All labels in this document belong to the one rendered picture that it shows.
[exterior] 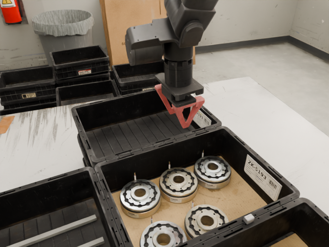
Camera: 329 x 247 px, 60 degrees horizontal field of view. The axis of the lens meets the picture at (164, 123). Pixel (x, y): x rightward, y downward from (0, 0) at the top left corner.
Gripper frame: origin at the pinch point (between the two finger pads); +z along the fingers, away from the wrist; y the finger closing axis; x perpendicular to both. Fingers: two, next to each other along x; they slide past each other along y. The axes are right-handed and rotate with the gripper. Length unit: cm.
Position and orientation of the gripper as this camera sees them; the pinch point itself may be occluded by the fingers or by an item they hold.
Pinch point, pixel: (178, 117)
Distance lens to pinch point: 64.7
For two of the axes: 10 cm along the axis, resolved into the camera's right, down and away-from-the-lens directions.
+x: 9.0, -2.8, 3.4
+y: 4.4, 5.1, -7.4
